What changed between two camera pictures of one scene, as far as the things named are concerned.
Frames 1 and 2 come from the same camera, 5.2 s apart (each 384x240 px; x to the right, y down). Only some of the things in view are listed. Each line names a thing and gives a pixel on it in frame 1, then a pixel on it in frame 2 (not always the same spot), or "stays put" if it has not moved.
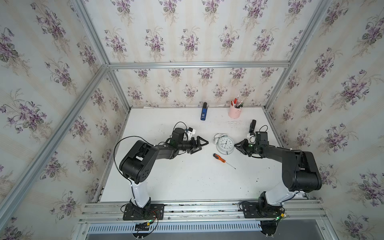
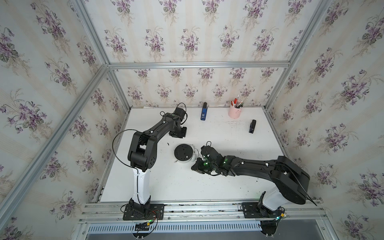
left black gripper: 192,146 → 184,129
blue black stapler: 204,113 stays put
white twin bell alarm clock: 225,144 → 185,153
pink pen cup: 235,113 stays put
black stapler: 252,125 stays put
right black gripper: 241,147 → 196,167
